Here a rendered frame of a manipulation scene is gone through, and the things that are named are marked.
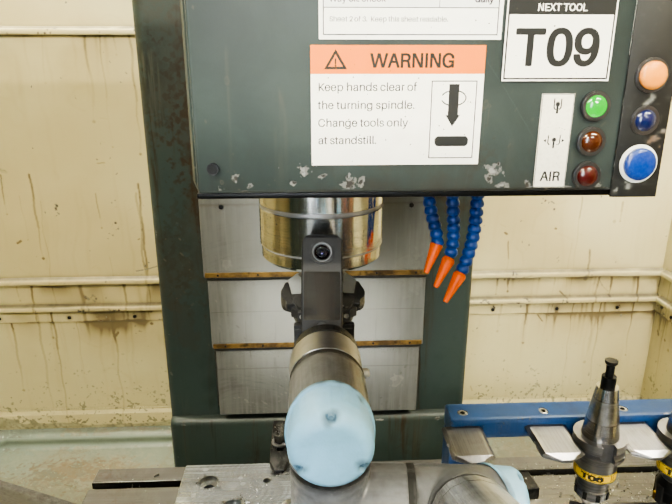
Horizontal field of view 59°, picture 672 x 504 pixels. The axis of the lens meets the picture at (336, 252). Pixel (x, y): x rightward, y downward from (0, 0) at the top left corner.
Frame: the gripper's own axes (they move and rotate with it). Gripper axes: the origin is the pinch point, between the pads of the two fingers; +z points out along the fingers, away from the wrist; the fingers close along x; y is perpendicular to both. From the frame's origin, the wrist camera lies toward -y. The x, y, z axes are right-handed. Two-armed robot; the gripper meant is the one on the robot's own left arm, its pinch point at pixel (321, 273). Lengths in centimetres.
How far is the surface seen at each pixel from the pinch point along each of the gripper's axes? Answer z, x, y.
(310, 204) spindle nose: -8.8, -1.4, -12.0
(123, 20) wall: 82, -46, -35
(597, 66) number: -21.2, 24.4, -27.6
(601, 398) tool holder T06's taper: -15.4, 33.4, 10.8
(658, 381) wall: 73, 101, 64
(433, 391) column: 45, 27, 48
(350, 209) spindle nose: -8.2, 3.3, -11.2
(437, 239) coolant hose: -3.7, 14.9, -5.9
